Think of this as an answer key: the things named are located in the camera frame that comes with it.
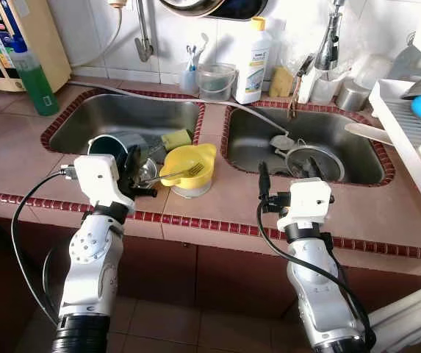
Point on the white curved water tube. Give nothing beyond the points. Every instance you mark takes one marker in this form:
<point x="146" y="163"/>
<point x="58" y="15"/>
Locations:
<point x="105" y="49"/>

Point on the yellow dish sponge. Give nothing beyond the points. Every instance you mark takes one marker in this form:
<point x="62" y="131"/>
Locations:
<point x="281" y="82"/>

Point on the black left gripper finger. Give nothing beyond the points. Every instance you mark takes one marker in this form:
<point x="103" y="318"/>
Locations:
<point x="134" y="163"/>

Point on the small steel cup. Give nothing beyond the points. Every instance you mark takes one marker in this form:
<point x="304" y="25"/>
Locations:
<point x="352" y="97"/>

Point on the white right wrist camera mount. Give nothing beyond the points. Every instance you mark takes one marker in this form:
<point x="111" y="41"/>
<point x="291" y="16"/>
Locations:
<point x="306" y="202"/>

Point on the translucent toothbrush cup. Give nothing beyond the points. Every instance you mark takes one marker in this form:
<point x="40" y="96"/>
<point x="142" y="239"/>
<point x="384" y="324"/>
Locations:
<point x="189" y="82"/>

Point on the green dish soap bottle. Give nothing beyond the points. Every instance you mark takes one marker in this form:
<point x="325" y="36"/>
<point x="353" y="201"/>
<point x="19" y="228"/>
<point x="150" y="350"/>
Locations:
<point x="37" y="88"/>

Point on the steel wall tap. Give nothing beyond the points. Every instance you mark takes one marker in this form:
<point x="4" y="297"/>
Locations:
<point x="144" y="48"/>

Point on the cream tap diverter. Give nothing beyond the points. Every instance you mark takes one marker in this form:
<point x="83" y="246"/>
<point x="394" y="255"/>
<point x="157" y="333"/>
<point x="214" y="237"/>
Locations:
<point x="117" y="4"/>

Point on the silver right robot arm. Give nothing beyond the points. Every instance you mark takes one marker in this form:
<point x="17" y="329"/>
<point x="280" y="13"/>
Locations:
<point x="320" y="294"/>

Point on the clear plastic bucket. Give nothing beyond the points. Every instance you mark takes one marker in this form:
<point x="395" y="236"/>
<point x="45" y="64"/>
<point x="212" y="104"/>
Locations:
<point x="216" y="84"/>

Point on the steel hanging wok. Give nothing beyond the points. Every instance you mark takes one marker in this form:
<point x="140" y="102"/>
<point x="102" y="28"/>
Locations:
<point x="192" y="6"/>

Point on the clear plastic bag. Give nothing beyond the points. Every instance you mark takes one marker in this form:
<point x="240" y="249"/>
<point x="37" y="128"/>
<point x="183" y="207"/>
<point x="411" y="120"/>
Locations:
<point x="298" y="37"/>

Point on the white black-edged utensil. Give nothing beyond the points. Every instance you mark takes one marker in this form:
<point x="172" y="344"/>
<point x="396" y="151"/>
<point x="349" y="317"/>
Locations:
<point x="306" y="84"/>

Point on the dark blue hanging pan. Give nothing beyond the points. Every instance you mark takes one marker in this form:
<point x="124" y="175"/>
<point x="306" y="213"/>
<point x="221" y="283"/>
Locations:
<point x="243" y="9"/>

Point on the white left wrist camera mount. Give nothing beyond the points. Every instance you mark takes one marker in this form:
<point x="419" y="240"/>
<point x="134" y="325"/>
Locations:
<point x="100" y="180"/>

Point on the round steel bowl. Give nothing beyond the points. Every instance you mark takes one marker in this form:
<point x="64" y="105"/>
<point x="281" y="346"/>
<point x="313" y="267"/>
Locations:
<point x="150" y="170"/>

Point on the white detergent bottle yellow cap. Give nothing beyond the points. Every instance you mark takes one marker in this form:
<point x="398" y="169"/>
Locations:
<point x="253" y="73"/>

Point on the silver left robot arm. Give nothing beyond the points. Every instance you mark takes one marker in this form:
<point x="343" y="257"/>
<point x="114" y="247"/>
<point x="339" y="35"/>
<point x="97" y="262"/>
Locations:
<point x="92" y="272"/>

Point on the dark teal mug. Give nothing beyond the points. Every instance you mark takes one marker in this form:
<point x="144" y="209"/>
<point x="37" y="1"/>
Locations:
<point x="111" y="147"/>

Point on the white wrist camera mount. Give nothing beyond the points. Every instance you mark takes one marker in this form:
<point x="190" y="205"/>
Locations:
<point x="306" y="202"/>
<point x="100" y="180"/>

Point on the white ribbed plastic panel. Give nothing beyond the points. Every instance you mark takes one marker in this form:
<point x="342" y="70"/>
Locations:
<point x="416" y="316"/>

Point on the cream water ionizer appliance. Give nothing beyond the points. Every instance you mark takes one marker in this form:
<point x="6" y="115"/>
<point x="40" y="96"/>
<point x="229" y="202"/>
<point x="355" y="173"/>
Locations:
<point x="45" y="44"/>

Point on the white plastic dish rack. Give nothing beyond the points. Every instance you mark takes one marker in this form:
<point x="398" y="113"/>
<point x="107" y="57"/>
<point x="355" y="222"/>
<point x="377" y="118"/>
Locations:
<point x="408" y="147"/>

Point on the steel sink basin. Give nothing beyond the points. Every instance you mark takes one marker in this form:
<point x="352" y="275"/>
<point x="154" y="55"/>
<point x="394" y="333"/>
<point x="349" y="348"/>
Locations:
<point x="122" y="121"/>
<point x="254" y="158"/>

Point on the steel fork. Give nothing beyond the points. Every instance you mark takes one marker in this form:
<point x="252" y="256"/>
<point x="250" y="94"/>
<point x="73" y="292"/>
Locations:
<point x="192" y="171"/>

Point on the brown hanging brush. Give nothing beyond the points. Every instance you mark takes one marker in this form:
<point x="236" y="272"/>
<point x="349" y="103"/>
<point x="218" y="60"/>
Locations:
<point x="294" y="103"/>

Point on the blue white toothbrush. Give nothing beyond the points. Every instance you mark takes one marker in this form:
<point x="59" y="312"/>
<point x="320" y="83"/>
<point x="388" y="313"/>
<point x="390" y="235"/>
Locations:
<point x="190" y="59"/>

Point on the yellow green scrub sponge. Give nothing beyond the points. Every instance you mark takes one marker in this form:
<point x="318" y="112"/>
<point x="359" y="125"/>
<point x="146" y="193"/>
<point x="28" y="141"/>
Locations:
<point x="177" y="140"/>

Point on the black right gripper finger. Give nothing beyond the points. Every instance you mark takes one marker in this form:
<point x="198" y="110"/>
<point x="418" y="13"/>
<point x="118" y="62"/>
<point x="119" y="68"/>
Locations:
<point x="317" y="170"/>
<point x="264" y="180"/>

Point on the chrome kitchen faucet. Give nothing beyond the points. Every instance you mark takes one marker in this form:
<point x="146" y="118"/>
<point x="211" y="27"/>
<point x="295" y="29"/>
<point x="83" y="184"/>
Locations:
<point x="329" y="48"/>

